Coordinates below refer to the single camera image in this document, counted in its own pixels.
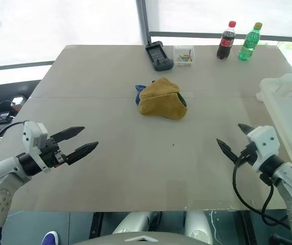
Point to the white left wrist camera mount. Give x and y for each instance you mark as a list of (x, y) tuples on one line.
[(31, 135)]

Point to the blue object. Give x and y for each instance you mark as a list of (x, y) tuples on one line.
[(138, 92)]

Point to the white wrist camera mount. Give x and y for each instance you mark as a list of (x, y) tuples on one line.
[(31, 135), (265, 143)]

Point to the grey window frame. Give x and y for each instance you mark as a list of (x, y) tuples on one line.
[(142, 20)]

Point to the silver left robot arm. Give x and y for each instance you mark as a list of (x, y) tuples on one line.
[(0, 171)]

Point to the green bottle with yellow cap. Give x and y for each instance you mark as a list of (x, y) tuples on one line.
[(249, 44)]

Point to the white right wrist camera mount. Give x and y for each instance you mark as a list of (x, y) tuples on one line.
[(265, 143)]

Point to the cola bottle with red cap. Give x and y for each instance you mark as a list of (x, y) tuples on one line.
[(226, 40)]

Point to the grey handheld game controller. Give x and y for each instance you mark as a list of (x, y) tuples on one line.
[(158, 57)]

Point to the yellow-brown cloth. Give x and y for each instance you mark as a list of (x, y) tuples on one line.
[(161, 99)]

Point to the white plastic bin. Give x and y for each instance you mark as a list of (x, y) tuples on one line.
[(286, 107)]

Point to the silver robot torso and legs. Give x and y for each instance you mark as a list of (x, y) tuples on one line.
[(140, 238)]

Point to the blue shoe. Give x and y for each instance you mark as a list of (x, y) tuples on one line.
[(51, 238)]

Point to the clear box of coloured clips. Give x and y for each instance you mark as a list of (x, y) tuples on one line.
[(184, 57)]

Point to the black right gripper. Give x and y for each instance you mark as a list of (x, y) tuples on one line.
[(250, 151)]

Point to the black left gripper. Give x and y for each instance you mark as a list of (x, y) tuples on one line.
[(50, 153)]

